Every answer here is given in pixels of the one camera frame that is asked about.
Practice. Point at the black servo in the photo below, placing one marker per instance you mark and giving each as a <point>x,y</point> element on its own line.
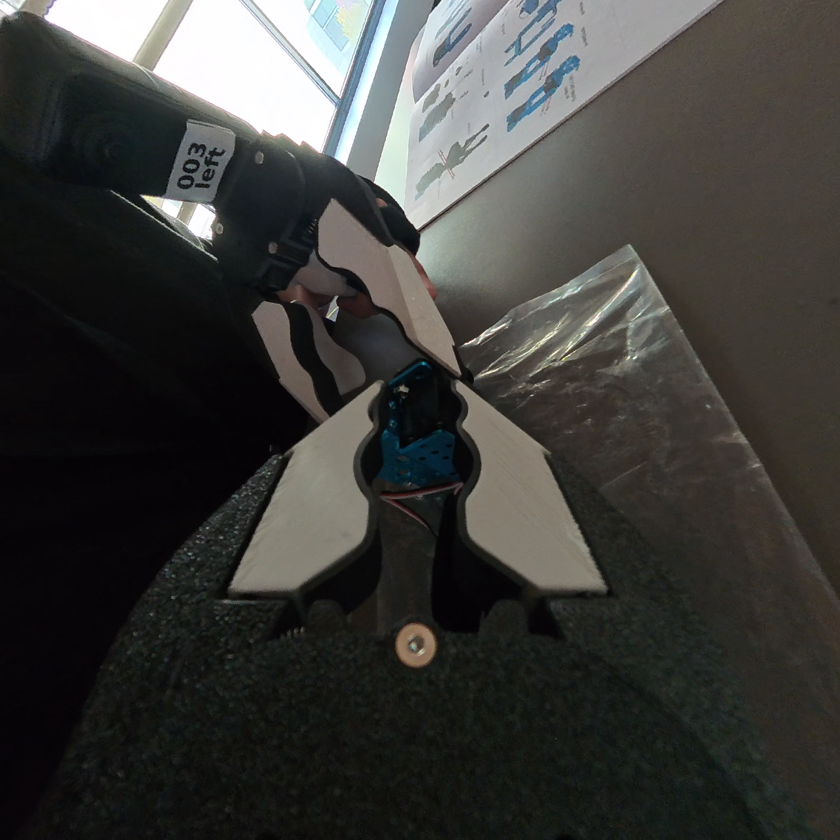
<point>420,407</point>

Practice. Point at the person's left hand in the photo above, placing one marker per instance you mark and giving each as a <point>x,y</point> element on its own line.
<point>358,305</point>

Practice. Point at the large clear plastic bag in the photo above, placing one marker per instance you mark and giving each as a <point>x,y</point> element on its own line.
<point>623,394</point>

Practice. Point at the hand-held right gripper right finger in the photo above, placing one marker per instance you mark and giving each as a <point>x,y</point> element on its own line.
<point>531,518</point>

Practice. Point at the white instruction manual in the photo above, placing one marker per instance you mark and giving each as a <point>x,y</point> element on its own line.
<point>525,98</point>

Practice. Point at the bright window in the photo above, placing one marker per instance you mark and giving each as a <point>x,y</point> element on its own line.
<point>262,65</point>

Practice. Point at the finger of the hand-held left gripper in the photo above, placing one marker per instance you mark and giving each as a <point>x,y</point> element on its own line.
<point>380,269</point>
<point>282,348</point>

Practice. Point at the blue perforated metal bracket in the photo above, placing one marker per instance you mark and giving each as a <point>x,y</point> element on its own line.
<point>420,459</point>

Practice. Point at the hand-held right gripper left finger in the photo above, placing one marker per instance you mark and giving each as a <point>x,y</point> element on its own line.
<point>302,518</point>

